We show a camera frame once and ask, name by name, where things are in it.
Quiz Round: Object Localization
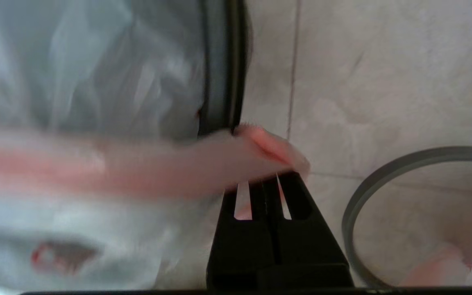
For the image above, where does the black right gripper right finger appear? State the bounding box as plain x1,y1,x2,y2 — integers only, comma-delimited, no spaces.
263,171,354,289

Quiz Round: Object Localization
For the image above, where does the black round trash bin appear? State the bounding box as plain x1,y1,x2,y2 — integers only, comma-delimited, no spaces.
197,0,254,136

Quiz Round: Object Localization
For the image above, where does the black retaining ring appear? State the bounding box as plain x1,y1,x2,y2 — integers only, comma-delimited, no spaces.
341,146,472,288

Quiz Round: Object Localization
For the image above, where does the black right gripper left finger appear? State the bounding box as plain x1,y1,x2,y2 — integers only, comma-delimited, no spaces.
206,182,278,289

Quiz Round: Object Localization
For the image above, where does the white bag with red drawstring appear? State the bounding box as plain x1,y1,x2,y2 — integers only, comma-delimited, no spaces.
0,0,311,292

